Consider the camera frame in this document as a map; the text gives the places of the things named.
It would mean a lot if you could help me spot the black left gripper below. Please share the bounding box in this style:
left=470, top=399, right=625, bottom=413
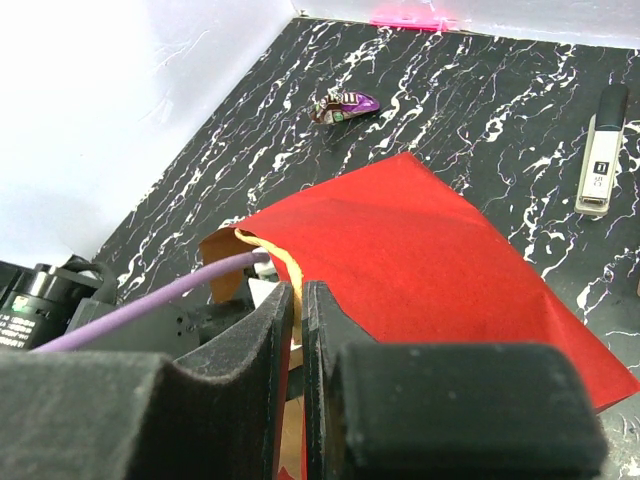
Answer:
left=1, top=254, right=265, bottom=353

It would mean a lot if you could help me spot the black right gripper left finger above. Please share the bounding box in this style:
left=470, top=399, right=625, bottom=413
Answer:
left=1, top=283, right=293, bottom=479

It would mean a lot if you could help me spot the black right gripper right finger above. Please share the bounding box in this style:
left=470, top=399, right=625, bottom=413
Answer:
left=302, top=281, right=608, bottom=479

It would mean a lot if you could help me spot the red brown paper bag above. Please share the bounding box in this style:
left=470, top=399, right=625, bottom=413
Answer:
left=198, top=152, right=640, bottom=480

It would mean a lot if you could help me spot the purple M&M's packet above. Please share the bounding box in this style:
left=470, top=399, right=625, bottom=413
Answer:
left=310, top=91, right=380, bottom=125

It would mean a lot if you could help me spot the beige black stapler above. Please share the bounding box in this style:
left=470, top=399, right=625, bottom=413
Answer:
left=574, top=83, right=629, bottom=217

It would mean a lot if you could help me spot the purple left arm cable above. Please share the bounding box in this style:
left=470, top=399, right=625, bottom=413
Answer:
left=29, top=249, right=271, bottom=354

